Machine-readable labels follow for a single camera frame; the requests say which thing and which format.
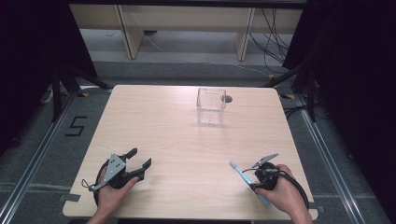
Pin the yellow black warning tape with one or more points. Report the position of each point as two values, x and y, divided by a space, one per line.
288 96

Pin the black metal stand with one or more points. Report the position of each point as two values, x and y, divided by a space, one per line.
306 87
60 90

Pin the small dark round object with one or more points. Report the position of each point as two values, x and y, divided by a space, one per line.
229 99

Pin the black curtain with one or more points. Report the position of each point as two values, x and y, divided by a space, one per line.
351 77
34 62

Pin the light wooden shelf unit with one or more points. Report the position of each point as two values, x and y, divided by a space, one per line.
186 18

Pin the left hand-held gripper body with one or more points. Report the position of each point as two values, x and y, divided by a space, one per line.
115 166

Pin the blue toothbrush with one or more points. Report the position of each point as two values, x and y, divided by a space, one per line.
246 178

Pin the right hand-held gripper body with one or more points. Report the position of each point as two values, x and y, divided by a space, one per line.
266 178

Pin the metal floor rail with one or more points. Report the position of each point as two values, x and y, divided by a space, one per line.
330 161
34 155

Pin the person's right hand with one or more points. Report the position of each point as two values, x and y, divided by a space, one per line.
281 193

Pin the person's left hand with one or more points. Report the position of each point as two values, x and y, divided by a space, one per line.
112 196

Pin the clear plastic container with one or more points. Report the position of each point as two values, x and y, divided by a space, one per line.
211 105

